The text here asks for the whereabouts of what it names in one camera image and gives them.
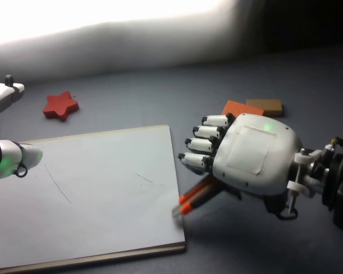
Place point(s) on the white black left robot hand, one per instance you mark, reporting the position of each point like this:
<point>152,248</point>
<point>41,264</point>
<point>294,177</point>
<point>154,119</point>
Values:
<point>5,160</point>

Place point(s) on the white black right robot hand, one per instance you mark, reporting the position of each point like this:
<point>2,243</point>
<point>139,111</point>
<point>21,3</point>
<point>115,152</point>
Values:
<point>251,154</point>

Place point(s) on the orange black utility knife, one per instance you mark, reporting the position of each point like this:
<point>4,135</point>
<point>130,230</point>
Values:
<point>197,197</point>

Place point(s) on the orange foam block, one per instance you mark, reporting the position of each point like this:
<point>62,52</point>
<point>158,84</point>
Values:
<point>240,108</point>

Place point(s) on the brown wooden block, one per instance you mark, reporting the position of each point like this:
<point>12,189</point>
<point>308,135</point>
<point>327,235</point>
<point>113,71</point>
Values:
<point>271,107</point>

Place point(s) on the red star block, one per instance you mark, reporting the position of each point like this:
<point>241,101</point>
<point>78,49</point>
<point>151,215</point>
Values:
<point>61,106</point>

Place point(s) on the grey table cloth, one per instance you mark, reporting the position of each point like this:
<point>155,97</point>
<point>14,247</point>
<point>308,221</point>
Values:
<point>245,251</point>

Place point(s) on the white paper pad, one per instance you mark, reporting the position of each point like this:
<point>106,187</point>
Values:
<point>103,205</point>

